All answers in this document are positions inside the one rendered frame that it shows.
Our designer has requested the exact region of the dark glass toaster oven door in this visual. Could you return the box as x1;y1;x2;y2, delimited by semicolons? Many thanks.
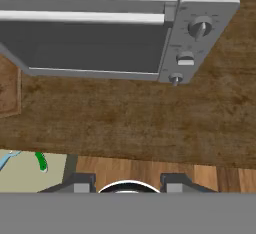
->
0;0;180;79

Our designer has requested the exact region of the small silver oven knob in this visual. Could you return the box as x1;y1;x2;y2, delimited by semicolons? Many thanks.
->
168;72;185;87

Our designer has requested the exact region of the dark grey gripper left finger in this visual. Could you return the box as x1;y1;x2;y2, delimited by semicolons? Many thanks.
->
37;172;97;194

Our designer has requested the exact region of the flat-faced silver oven knob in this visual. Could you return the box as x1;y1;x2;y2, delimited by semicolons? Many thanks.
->
176;51;196;67

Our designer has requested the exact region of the green-handled peeler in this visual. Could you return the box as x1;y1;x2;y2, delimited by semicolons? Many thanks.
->
34;150;49;174

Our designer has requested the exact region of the wooden cutting board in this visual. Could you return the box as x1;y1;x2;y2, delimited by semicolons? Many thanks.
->
0;54;23;119

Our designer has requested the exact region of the round black and white object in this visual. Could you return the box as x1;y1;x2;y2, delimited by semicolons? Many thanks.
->
97;179;162;194

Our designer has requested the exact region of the light blue kitchen tool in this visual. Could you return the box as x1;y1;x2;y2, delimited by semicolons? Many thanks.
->
0;149;23;172

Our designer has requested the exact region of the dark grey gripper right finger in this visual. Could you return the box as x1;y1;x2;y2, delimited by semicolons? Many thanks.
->
159;172;220;194

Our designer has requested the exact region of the silver toaster oven door handle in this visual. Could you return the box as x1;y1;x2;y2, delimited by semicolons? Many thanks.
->
0;9;166;26

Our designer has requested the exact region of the large round silver oven knob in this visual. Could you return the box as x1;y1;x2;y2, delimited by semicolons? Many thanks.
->
187;15;215;42

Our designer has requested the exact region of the silver toaster oven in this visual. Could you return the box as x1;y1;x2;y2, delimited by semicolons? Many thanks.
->
0;0;241;86

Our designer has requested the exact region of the open drawer with pale inside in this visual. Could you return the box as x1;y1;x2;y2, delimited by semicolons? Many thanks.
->
0;148;80;194

